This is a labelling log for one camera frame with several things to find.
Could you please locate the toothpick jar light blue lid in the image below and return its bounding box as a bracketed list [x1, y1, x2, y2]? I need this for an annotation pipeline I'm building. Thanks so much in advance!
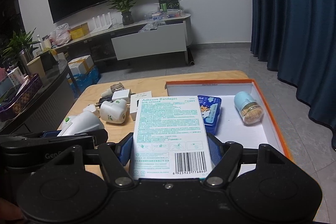
[234, 91, 264, 126]

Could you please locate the white square power adapter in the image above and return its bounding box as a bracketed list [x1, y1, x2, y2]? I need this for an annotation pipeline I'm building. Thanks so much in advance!
[83, 104, 100, 117]

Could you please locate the dark blue curtain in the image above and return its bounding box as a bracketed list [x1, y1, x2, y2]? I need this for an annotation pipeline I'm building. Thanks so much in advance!
[248, 0, 336, 151]

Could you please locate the orange white cardboard tray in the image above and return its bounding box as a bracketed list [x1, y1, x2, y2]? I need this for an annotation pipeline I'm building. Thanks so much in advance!
[164, 78, 293, 177]

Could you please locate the adhesive bandages box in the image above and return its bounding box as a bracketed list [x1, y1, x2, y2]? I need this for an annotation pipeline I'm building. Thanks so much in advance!
[129, 97, 213, 180]

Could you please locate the clear bottle white cap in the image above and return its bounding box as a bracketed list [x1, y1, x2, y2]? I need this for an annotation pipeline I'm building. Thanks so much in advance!
[101, 83, 125, 98]

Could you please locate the blue plastic bag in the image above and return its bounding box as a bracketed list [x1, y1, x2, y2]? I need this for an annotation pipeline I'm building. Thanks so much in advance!
[67, 66, 101, 98]

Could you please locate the black green box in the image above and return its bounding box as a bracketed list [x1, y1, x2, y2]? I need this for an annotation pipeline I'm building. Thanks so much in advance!
[158, 0, 180, 12]

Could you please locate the white cardboard boxes floor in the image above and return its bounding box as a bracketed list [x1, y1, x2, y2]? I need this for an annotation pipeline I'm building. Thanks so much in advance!
[68, 55, 94, 75]

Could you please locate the steel tumbler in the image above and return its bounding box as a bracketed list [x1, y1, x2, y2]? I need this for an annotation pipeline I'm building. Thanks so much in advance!
[19, 48, 33, 75]

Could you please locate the purple gift box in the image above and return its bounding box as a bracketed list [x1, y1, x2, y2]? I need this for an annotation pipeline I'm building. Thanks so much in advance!
[1, 73, 43, 122]

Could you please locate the round black side table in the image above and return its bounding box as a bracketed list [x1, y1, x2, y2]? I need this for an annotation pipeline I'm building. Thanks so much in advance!
[1, 60, 75, 135]

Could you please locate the white charger retail box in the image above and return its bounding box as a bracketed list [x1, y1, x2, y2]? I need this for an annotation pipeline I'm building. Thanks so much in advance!
[130, 91, 152, 120]

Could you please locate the white mosquito repellent plug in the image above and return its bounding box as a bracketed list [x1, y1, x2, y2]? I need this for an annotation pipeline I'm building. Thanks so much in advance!
[58, 111, 105, 136]

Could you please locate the yellow box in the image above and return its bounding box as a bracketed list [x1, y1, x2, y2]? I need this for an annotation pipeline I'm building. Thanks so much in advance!
[70, 22, 90, 40]

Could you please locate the side table plant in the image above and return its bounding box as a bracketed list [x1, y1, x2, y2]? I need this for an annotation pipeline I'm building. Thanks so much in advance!
[1, 28, 39, 69]

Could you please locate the white tv cabinet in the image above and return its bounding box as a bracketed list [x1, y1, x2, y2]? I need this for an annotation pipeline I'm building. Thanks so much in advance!
[56, 14, 194, 65]

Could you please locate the white flat-pin charger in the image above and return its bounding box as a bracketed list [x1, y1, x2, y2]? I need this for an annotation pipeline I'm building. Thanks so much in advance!
[112, 89, 133, 103]

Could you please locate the white plastic bag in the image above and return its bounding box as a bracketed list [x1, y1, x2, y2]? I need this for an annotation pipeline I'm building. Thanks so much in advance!
[50, 23, 71, 46]

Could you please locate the white router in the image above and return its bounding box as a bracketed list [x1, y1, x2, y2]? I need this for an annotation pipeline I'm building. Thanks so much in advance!
[91, 12, 113, 34]

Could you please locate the potted green plant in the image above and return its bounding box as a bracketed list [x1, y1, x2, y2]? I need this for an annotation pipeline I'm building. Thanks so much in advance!
[108, 0, 136, 26]

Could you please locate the blue floss pick tin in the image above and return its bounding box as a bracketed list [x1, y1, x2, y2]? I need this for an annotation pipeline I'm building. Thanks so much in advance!
[198, 95, 222, 135]

